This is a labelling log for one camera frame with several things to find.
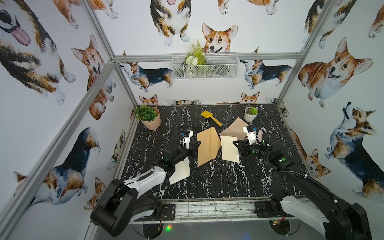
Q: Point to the aluminium front rail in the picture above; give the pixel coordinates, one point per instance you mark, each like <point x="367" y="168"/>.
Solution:
<point x="216" y="211"/>

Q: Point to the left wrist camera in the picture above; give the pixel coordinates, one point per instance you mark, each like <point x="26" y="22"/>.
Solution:
<point x="187" y="135"/>

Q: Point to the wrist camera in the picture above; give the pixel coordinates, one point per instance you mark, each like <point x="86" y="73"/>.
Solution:
<point x="187" y="135"/>
<point x="252" y="137"/>

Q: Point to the yellow toy shovel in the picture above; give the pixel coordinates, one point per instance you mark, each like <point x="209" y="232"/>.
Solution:
<point x="209" y="115"/>

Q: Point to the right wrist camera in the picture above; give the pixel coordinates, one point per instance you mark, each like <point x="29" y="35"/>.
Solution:
<point x="252" y="137"/>

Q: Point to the white envelope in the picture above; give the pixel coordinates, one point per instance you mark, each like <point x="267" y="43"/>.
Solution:
<point x="182" y="171"/>

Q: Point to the pink envelope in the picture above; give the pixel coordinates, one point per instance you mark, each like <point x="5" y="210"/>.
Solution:
<point x="263" y="134"/>

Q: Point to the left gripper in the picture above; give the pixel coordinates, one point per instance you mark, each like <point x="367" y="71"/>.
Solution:
<point x="186" y="150"/>

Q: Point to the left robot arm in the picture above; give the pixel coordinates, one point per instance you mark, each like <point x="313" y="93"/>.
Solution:
<point x="122" y="203"/>

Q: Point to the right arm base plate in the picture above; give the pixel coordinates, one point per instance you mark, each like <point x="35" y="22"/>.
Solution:
<point x="269" y="209"/>

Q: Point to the brown kraft envelope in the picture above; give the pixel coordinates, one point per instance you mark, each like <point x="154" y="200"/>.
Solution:
<point x="209" y="147"/>

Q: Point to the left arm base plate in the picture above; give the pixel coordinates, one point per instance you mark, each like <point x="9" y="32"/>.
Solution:
<point x="166" y="212"/>

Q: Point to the fern and white flower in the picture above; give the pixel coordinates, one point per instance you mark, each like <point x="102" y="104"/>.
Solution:
<point x="195" y="61"/>

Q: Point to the white wire basket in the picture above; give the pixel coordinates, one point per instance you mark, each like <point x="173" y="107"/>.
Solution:
<point x="219" y="66"/>

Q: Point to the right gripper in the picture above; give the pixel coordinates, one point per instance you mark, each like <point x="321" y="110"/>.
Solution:
<point x="245" y="147"/>

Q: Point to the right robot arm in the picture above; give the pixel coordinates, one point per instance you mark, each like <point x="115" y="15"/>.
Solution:
<point x="330" y="215"/>

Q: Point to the small plant in white pot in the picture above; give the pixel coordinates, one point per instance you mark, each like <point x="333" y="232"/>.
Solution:
<point x="250" y="114"/>

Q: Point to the cream letter paper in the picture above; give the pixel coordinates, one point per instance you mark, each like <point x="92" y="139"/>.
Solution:
<point x="236" y="129"/>
<point x="229" y="151"/>

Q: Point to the green plant in terracotta pot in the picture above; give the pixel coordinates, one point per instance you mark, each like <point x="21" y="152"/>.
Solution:
<point x="149" y="116"/>

